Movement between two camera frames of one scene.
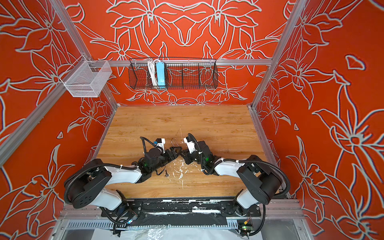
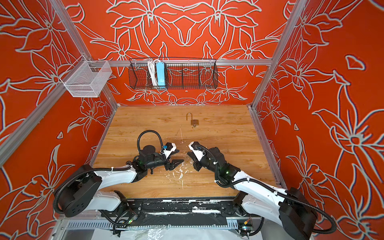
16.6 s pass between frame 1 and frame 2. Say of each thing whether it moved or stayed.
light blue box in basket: stayed
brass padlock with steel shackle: moved
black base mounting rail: stayed
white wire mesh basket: stayed
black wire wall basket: stayed
